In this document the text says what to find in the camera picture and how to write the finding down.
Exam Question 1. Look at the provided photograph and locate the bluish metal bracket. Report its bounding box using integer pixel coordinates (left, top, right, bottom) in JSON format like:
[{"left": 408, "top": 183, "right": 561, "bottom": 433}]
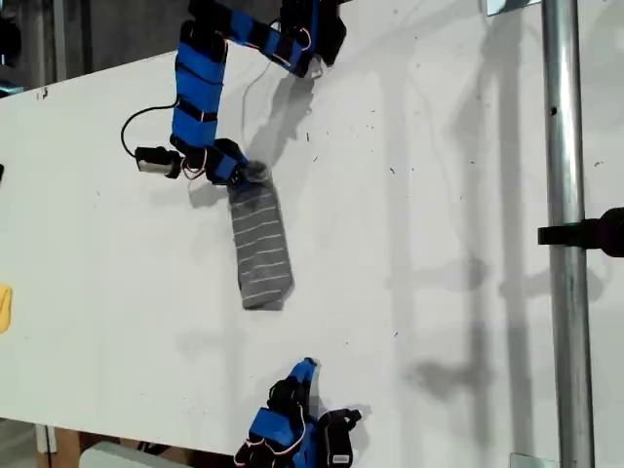
[{"left": 485, "top": 0, "right": 543, "bottom": 19}]

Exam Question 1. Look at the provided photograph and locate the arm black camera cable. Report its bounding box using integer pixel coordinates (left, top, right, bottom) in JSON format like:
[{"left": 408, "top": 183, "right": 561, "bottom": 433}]
[{"left": 120, "top": 102, "right": 179, "bottom": 160}]

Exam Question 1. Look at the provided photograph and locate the brown wooden board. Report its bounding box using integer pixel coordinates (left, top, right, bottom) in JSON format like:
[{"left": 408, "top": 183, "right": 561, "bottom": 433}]
[{"left": 33, "top": 423, "right": 82, "bottom": 468}]

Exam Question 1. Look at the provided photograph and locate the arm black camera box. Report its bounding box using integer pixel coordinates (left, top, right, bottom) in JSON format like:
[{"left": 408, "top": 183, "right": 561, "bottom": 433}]
[
  {"left": 324, "top": 421, "right": 354, "bottom": 467},
  {"left": 134, "top": 145, "right": 172, "bottom": 175}
]

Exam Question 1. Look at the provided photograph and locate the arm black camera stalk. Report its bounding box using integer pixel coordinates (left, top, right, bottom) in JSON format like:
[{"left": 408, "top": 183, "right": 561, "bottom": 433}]
[
  {"left": 319, "top": 408, "right": 365, "bottom": 433},
  {"left": 165, "top": 148, "right": 194, "bottom": 179}
]

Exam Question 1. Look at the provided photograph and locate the white box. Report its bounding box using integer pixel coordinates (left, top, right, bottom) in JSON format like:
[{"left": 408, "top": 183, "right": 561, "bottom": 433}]
[{"left": 79, "top": 441, "right": 240, "bottom": 468}]

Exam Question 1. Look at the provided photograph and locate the yellow object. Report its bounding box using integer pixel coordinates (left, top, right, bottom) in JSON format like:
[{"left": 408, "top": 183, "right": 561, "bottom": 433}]
[{"left": 0, "top": 282, "right": 15, "bottom": 335}]

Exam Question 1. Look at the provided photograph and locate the black clamp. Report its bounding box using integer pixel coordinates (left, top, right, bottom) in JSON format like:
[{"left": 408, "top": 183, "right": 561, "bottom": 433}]
[{"left": 537, "top": 207, "right": 624, "bottom": 259}]

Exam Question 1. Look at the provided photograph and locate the grey white-striped towel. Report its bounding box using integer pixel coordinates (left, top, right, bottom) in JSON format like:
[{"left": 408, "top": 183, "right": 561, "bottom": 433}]
[{"left": 226, "top": 163, "right": 297, "bottom": 313}]

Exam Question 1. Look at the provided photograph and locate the steel post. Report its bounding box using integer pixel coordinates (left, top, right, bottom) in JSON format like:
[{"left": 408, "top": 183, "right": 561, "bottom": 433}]
[{"left": 539, "top": 0, "right": 597, "bottom": 468}]

